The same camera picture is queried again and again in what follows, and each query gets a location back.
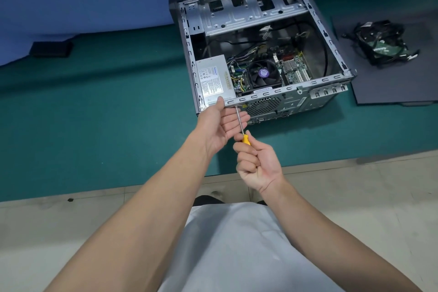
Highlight hard drive with cables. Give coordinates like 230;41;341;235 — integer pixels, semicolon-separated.
354;19;412;67

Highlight black cable white plug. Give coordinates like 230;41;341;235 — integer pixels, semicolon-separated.
393;38;421;63

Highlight person's right hand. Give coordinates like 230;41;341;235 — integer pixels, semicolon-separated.
232;130;285;196

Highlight desktop computer case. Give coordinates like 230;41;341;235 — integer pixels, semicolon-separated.
168;0;359;126

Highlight green floor mat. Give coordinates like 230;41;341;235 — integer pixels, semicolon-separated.
0;0;438;204

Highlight yellow-handled screwdriver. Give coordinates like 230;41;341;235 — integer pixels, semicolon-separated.
234;104;252;146

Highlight silver metal drive cage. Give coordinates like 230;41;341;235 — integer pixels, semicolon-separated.
199;0;309;37

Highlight silver power supply unit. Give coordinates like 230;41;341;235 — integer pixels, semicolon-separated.
195;54;238;109

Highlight person's right forearm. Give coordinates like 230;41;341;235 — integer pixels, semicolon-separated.
261;178;423;292

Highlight yellow and black cable bundle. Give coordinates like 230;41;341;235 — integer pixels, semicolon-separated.
225;45;261;93

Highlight person's left hand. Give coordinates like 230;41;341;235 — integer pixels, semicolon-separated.
194;96;251;160

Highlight black side panel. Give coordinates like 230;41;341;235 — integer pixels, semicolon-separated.
331;7;438;107

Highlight black flat base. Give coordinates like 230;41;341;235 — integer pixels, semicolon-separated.
28;40;74;59

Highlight person's left forearm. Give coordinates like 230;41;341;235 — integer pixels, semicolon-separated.
44;137;219;292

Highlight person's white shirt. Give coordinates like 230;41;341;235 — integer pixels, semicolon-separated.
157;202;347;292

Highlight person's black shorts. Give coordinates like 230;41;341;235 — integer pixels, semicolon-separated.
193;195;268;208

